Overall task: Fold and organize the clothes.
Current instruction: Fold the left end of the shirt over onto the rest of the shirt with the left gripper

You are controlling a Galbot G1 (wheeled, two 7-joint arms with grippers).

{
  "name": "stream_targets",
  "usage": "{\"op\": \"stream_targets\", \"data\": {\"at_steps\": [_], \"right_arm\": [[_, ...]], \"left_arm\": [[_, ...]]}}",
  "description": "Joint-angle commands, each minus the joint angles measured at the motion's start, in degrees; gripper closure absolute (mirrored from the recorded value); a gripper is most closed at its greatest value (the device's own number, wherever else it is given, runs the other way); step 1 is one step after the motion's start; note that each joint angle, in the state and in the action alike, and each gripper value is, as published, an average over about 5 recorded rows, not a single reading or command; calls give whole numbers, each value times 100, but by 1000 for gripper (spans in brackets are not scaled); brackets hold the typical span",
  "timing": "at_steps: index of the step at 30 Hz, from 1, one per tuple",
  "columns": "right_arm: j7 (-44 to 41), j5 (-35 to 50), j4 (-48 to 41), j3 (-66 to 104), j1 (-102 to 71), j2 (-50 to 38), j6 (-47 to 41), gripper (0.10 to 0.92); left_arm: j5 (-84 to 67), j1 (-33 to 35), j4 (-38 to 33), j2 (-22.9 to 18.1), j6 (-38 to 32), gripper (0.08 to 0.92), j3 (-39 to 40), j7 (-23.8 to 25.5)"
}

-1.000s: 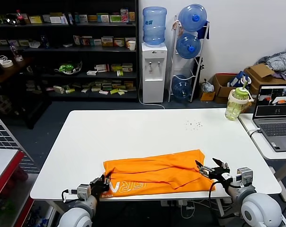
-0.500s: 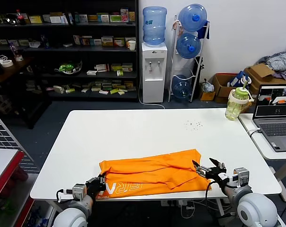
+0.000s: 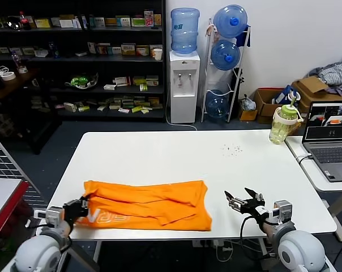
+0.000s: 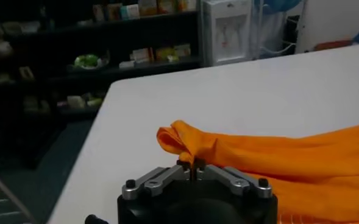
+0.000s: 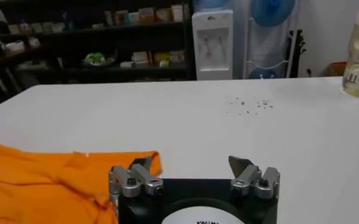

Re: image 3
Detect brown wooden desk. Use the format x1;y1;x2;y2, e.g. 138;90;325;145
0;67;63;155

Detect blue drink bottle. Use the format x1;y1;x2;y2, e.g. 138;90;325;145
48;41;60;59

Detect large open cardboard box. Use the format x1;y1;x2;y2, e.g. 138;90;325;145
291;76;342;114

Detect white water dispenser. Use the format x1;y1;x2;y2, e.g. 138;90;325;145
169;50;202;124

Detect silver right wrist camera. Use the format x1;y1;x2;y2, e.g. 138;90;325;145
268;200;293;224

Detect pink printed tall box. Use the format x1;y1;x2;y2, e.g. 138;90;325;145
144;10;155;27

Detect black tripod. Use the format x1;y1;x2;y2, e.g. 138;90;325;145
230;67;246;122

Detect grey laptop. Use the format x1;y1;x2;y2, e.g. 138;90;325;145
302;101;342;182

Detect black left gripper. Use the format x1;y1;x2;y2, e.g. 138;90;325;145
62;195;90;226

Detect red white medicine box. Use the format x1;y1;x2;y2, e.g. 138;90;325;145
96;42;112;54

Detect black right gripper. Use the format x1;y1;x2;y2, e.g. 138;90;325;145
224;187;270;219

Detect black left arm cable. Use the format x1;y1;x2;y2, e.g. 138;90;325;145
25;219;73;256

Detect white metal jug rack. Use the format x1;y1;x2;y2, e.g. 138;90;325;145
200;17;253;124

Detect purple drink bottle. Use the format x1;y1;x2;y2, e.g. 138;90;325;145
11;50;28;74

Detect black shelf unit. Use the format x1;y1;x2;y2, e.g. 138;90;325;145
0;0;168;123

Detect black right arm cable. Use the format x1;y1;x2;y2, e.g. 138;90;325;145
238;215;279;261

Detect white dispenser power cord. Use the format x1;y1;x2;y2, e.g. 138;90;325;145
165;93;199;131

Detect cola bottle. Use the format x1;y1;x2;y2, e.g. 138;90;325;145
19;11;32;31

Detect small yellow carton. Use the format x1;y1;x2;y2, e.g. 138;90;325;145
238;109;259;122

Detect white wire grid panel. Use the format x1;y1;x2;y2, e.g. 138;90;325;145
0;129;47;207

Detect blue bag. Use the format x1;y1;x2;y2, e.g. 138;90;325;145
271;84;300;105

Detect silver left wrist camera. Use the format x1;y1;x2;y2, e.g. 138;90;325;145
25;206;65;227

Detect dark flat panel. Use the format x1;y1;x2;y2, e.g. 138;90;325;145
59;243;100;272

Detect grey plastic bag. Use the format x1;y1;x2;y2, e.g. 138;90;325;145
238;95;257;112

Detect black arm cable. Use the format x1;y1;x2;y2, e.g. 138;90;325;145
25;219;73;256
238;215;279;261

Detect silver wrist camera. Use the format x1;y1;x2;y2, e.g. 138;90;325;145
25;206;65;227
268;200;293;224

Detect yellow white medicine box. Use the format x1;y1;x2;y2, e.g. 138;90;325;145
121;42;137;56

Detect red-edged white cart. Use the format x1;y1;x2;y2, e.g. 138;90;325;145
0;177;41;272

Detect labelled blue water jug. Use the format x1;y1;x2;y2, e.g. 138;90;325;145
170;7;202;55

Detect red striped white carton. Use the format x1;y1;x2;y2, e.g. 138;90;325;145
113;75;131;87

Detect green lidded drinking bottle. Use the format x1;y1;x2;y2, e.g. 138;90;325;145
268;93;305;146

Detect black bowl with green toys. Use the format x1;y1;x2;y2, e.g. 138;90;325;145
65;72;100;90

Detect white side table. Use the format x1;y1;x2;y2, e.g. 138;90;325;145
285;135;342;243

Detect white power strip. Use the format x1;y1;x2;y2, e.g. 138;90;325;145
192;239;234;263

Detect orange t-shirt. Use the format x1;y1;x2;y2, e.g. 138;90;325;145
74;180;213;232

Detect shiny glass bowl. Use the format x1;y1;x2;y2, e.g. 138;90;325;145
5;15;22;31

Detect white laptop cable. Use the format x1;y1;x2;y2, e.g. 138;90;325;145
297;152;313;165

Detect pile of grey clothes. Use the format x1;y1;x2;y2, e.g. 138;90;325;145
308;42;342;96

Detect white carton with brown lid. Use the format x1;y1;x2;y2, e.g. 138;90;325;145
59;14;75;28

